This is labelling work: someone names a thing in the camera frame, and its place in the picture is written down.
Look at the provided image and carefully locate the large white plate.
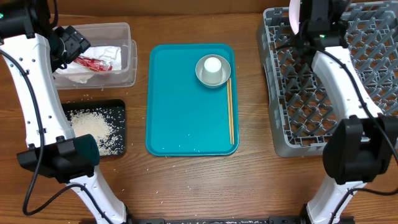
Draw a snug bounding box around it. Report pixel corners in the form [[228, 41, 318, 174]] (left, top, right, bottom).
[[289, 0, 301, 35]]

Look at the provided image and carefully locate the red snack wrapper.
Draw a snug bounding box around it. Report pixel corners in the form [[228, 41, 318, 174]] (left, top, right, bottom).
[[74, 56, 113, 72]]

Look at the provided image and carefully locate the white napkin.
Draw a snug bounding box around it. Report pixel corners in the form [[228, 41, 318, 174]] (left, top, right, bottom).
[[56, 46, 122, 83]]

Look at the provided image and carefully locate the grey-white bowl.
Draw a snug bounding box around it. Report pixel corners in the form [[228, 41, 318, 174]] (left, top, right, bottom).
[[195, 54, 231, 88]]

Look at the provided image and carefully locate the wooden chopstick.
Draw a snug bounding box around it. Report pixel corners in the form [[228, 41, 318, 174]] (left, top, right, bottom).
[[228, 78, 234, 145], [226, 78, 233, 145]]

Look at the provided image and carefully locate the white paper cup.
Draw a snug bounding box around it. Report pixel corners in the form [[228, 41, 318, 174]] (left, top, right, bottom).
[[201, 57, 223, 85]]

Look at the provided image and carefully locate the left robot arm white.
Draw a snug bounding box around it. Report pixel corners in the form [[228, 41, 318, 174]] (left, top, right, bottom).
[[1, 1, 134, 223]]

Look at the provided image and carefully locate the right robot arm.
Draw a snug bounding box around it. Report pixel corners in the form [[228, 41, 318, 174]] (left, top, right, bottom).
[[289, 0, 397, 223]]

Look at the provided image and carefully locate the clear plastic waste bin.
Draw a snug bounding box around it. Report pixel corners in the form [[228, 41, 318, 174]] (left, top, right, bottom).
[[53, 22, 137, 90]]

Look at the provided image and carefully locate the grey dishwasher rack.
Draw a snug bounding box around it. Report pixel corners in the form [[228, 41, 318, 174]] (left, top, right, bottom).
[[257, 1, 397, 157]]

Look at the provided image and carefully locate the pile of rice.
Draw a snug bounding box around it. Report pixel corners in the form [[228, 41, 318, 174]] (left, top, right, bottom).
[[68, 109, 124, 156]]

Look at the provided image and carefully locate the black tray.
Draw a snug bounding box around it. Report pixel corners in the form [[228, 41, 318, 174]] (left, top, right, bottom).
[[62, 99, 126, 157]]

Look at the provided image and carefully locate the teal plastic tray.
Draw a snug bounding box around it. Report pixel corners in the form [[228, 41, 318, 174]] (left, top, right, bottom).
[[146, 44, 239, 157]]

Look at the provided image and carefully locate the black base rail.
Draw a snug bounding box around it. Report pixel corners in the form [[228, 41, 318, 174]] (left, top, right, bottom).
[[133, 216, 310, 224]]

